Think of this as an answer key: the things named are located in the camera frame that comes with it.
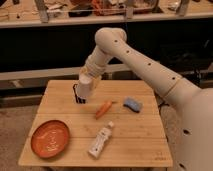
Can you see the white squeeze bottle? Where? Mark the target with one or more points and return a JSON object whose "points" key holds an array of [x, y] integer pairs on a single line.
{"points": [[101, 138]]}

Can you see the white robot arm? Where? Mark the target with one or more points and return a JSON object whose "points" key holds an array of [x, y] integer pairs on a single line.
{"points": [[195, 105]]}

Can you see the black striped eraser block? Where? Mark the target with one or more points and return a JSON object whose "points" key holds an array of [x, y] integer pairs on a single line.
{"points": [[77, 98]]}

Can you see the orange carrot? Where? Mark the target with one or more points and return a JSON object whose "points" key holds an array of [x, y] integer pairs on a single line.
{"points": [[104, 108]]}

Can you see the blue sponge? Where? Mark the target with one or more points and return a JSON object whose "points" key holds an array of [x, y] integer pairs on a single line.
{"points": [[132, 104]]}

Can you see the wooden table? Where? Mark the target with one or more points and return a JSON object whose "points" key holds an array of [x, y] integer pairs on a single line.
{"points": [[138, 139]]}

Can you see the orange plate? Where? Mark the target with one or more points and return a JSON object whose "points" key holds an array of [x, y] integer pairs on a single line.
{"points": [[50, 139]]}

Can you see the dark storage box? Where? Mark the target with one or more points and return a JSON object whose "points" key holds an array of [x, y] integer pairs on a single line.
{"points": [[185, 56]]}

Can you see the long wooden shelf bench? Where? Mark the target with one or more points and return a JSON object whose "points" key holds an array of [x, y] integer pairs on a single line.
{"points": [[35, 13]]}

